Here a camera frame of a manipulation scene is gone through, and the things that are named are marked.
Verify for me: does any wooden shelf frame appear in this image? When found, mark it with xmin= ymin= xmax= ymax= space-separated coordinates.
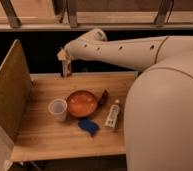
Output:
xmin=0 ymin=0 xmax=193 ymax=31

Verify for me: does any blue crumpled cloth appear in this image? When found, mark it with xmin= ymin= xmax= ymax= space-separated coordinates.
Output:
xmin=78 ymin=118 xmax=99 ymax=136

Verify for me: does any white tube bottle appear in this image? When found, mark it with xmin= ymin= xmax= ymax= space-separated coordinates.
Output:
xmin=105 ymin=99 xmax=120 ymax=128

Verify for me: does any wooden left side panel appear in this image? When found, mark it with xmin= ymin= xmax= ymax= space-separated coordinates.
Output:
xmin=0 ymin=39 xmax=32 ymax=142

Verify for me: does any orange bowl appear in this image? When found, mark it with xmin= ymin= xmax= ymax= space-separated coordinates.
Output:
xmin=66 ymin=90 xmax=98 ymax=118

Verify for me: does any dark brown small object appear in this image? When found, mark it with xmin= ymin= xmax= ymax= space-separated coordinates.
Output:
xmin=98 ymin=90 xmax=109 ymax=107

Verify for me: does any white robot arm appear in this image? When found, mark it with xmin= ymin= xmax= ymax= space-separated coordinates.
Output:
xmin=58 ymin=29 xmax=193 ymax=171

